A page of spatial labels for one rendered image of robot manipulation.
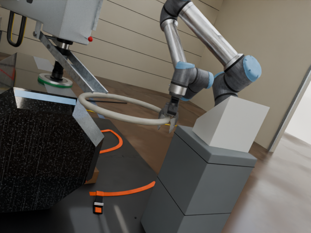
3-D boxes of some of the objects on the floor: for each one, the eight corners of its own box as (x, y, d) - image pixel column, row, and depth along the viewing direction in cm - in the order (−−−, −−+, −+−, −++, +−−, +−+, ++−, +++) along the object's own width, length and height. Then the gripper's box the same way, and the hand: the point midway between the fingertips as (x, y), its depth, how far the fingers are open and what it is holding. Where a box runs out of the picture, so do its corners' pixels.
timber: (96, 182, 214) (99, 171, 211) (83, 184, 206) (86, 172, 203) (83, 164, 235) (86, 153, 232) (71, 165, 228) (74, 154, 224)
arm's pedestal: (182, 215, 215) (219, 129, 192) (216, 265, 173) (269, 163, 151) (131, 217, 190) (167, 120, 168) (158, 276, 148) (210, 157, 126)
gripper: (186, 96, 131) (174, 132, 135) (165, 89, 131) (154, 125, 136) (187, 98, 122) (174, 136, 127) (164, 90, 123) (152, 129, 127)
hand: (164, 129), depth 128 cm, fingers closed on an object, 5 cm apart
